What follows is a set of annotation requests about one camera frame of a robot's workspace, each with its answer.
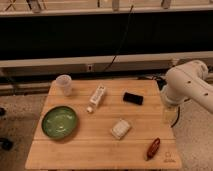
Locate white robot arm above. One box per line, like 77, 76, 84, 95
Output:
161, 60, 213, 114

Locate white bottle lying down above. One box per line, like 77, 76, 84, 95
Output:
87, 85, 106, 113

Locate brown red oblong object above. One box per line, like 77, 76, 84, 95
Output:
146, 138, 160, 160

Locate black floor cables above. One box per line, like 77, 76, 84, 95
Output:
170, 106, 181, 128

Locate green ceramic bowl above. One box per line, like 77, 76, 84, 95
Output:
41, 106, 78, 140

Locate black hanging cable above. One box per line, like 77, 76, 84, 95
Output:
102, 3, 135, 72

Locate pale ceramic cup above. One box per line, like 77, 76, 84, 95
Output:
56, 75, 72, 96

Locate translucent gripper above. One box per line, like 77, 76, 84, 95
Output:
163, 107, 176, 125

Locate wooden table top board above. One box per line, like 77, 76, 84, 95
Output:
25, 79, 182, 170

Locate white wrapped block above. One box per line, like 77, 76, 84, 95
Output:
111, 119, 131, 140

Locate black rectangular box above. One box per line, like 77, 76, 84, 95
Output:
123, 92, 143, 105

